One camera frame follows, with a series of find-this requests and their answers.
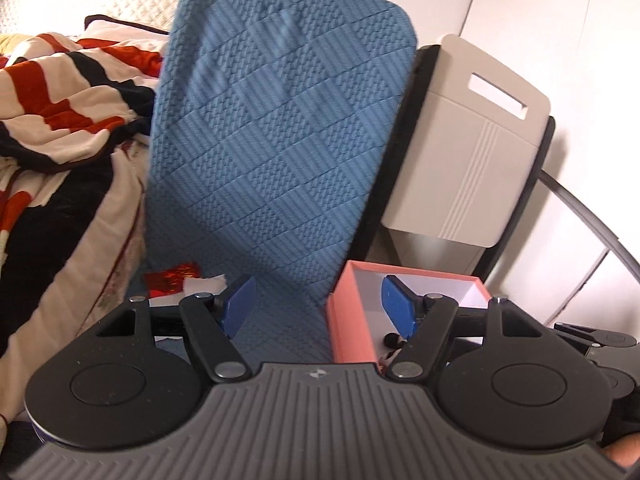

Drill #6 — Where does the pink cardboard box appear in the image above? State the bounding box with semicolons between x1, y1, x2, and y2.
326;260;493;363

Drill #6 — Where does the red white navy striped blanket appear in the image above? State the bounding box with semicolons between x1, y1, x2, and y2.
0;32;166;361

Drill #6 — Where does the person's right forearm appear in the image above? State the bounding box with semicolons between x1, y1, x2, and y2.
600;435;640;471

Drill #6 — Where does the cream pillow with floral lace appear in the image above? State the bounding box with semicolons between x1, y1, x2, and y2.
30;137;153;341

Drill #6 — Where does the blue textured chair cover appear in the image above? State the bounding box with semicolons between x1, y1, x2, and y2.
127;0;418;363

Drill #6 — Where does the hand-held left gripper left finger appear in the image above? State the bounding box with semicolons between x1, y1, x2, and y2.
95;275;257;382

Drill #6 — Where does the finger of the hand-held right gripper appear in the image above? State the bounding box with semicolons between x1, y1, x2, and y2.
552;321;606;350

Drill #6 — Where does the white cloth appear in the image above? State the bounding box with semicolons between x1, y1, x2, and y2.
150;275;228;308

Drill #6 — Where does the black curved rod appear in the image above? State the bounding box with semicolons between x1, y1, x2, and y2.
537;167;640;283

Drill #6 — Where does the white folding board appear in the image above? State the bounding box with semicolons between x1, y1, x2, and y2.
382;34;552;248

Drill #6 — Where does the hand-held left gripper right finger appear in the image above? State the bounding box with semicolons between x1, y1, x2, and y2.
381;275;548;382

